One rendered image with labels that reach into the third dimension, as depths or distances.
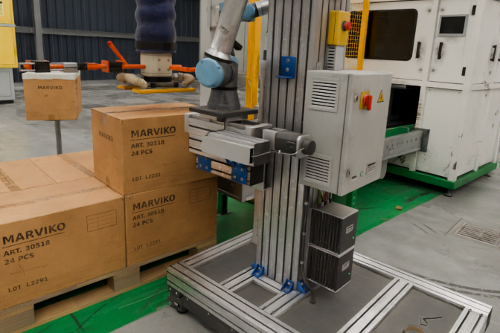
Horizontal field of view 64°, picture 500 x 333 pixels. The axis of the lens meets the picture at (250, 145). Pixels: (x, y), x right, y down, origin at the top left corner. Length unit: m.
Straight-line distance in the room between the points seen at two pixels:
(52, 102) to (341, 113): 2.86
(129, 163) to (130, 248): 0.47
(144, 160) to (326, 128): 1.00
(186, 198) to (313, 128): 1.02
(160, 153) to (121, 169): 0.22
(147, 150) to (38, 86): 1.92
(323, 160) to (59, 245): 1.28
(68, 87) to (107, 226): 1.94
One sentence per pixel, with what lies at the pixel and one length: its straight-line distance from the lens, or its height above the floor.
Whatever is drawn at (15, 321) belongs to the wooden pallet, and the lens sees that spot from 2.22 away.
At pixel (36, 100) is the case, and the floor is 0.79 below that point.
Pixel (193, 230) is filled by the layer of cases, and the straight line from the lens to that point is 2.46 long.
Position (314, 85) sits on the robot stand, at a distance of 1.59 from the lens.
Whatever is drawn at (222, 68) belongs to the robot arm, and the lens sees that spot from 1.61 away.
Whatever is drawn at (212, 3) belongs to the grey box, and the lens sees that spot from 3.66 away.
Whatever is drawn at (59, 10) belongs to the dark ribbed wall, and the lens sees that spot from 13.39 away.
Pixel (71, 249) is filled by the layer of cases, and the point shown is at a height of 0.34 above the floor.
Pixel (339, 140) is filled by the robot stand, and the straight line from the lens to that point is 1.55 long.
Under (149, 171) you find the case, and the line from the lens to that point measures 2.17.
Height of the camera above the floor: 1.30
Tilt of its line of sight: 14 degrees down
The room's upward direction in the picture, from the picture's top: 3 degrees clockwise
